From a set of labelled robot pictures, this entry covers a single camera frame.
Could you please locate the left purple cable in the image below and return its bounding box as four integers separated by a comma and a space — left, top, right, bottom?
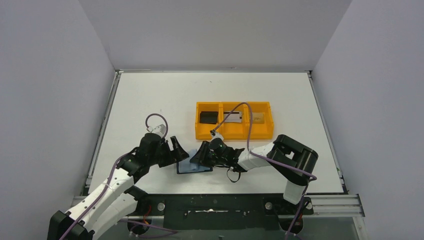
57, 113, 180, 240

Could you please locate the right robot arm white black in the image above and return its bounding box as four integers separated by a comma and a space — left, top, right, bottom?
190, 134, 319, 205

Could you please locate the black card in bin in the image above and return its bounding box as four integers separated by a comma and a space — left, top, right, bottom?
198, 111, 219, 125

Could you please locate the blue leather card holder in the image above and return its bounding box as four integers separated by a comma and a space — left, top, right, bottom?
176, 148, 213, 175

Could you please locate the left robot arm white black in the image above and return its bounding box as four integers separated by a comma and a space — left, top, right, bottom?
47, 133, 189, 240

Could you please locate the purple cable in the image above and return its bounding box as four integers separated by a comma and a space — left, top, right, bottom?
57, 113, 180, 240
209, 101, 318, 240

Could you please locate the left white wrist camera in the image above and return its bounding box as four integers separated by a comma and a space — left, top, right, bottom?
146, 124, 168, 138

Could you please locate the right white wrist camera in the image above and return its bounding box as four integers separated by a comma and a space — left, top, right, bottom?
210, 130, 224, 142

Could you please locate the orange three-compartment bin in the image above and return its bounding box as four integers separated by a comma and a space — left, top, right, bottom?
194, 101, 274, 140

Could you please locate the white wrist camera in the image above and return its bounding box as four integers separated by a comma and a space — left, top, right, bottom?
146, 124, 168, 138
210, 130, 224, 142

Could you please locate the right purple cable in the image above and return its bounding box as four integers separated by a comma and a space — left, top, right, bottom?
209, 101, 318, 240

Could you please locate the gold card in bin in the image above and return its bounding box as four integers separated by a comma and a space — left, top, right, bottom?
252, 112, 265, 124

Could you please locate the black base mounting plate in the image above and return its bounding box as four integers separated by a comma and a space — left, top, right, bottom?
126, 193, 314, 236

